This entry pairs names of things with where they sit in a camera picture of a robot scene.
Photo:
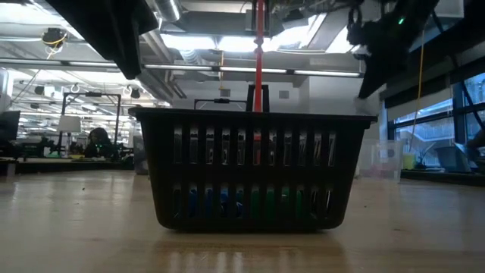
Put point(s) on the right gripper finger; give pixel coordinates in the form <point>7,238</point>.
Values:
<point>379,70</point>

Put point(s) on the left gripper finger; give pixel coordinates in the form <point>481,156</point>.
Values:
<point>110,26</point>

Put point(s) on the black slotted plastic basket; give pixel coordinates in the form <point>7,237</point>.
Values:
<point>257,174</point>

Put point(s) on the green mini stapler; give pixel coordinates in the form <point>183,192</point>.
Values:
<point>271,203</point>

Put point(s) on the blue mini stapler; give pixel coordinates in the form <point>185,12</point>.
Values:
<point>224,203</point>

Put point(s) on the black idle robot arm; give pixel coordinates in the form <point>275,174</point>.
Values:
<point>41,148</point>

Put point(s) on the long fluorescent light fixture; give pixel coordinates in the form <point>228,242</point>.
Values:
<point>322,72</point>

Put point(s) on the clear plastic container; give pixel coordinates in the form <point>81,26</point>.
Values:
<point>382,163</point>

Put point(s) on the yellow green cup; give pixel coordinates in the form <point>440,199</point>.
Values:
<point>409,162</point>

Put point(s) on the dark framed window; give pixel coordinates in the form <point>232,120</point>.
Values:
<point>475,91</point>

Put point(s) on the white lamp shade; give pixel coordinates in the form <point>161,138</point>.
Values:
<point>69,123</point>

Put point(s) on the person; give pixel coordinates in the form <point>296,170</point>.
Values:
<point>98,142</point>

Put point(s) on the grey plastic tub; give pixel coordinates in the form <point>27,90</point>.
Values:
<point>454,159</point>

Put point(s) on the red desk lamp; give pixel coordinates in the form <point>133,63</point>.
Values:
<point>259,57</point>

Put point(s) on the dark window counter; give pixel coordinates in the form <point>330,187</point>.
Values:
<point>435,178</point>

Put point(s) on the black bar stand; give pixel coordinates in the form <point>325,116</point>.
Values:
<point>219,101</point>

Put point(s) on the black monitor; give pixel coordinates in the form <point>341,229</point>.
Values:
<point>9,127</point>

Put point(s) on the long office desk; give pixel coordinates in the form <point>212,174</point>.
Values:
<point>57,165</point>

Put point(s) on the silver ventilation duct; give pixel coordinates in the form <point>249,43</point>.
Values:
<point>333,34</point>

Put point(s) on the grey ceiling duct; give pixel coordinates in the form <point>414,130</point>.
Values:
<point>166,9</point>

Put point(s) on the black metal stand frame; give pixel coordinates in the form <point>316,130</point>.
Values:
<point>91,94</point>

